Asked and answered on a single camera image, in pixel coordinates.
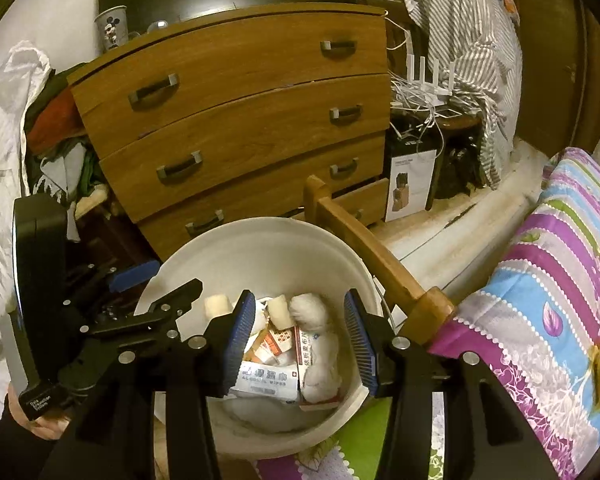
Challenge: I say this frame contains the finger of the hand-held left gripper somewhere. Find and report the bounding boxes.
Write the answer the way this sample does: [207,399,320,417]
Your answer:
[86,277,204,356]
[80,259,161,294]

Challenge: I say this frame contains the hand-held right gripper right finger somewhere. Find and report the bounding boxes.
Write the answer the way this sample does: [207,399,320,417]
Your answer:
[344,290,548,480]

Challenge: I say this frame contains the person's left hand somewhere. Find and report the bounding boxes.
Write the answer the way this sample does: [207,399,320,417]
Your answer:
[7,384,75,441]

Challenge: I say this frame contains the pile of clothes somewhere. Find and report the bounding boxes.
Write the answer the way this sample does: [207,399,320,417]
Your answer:
[24,64,111,207]

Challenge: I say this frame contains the dark wooden wardrobe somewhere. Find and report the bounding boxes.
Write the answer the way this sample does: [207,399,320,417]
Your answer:
[495,0,600,161]

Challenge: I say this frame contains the red and white medicine box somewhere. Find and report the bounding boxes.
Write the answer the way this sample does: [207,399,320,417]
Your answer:
[294,326,324,387]

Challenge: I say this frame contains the person's left forearm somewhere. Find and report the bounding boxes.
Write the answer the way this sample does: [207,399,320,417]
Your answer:
[0,400,55,480]

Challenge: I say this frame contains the tangle of white cables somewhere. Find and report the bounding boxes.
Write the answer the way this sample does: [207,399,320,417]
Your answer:
[389,74,463,137]

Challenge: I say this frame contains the grey striped shirt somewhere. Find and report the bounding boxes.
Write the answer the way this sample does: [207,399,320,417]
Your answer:
[385,0,523,191]

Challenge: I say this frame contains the wooden dresser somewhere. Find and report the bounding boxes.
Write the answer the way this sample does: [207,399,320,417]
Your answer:
[67,2,393,261]

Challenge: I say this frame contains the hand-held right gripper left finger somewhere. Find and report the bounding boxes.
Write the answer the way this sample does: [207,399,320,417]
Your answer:
[44,290,257,480]

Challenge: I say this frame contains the blue and white packet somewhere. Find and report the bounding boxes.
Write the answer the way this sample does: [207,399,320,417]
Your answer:
[229,359,301,404]

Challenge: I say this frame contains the white router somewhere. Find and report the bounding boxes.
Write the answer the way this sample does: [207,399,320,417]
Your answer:
[405,55,462,107]

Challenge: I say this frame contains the dark wooden side table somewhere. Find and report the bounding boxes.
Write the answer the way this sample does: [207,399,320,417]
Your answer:
[429,109,487,197]

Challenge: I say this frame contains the white plastic bucket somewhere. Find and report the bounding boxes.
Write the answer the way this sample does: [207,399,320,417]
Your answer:
[134,217,388,461]

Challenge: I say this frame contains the orange and white medicine box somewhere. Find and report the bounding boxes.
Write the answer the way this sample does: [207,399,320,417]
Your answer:
[259,326,299,367]

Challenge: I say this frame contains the striped floral bedsheet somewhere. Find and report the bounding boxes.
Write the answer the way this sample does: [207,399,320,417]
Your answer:
[255,146,600,480]

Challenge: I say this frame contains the cartoon print cup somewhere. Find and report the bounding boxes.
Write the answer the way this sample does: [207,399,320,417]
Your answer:
[94,5,130,52]

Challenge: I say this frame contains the white plastic sheet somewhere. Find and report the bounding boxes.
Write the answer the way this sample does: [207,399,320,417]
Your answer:
[0,41,54,377]

